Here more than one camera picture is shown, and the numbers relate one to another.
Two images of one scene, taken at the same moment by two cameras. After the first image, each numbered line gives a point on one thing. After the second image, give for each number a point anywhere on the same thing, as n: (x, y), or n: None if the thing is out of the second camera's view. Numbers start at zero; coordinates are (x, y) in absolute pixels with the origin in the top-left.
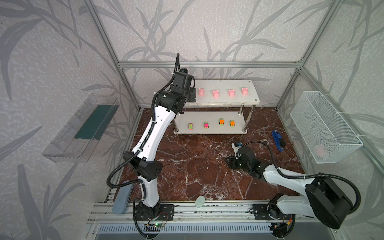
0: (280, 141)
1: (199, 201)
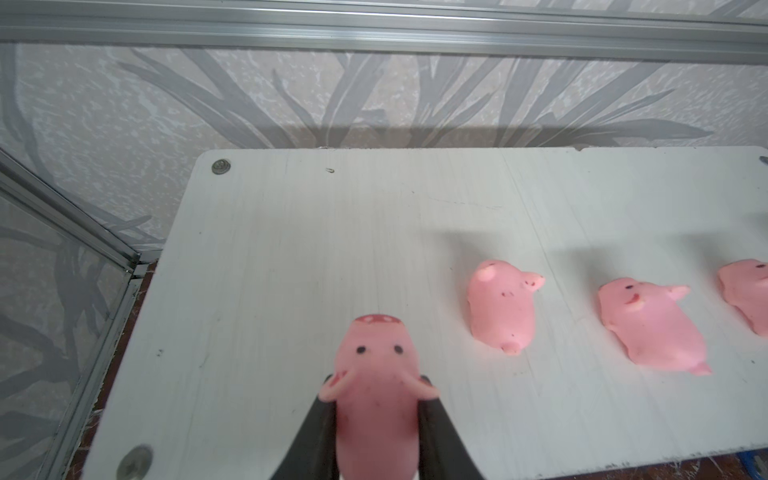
0: (756, 463)
1: None
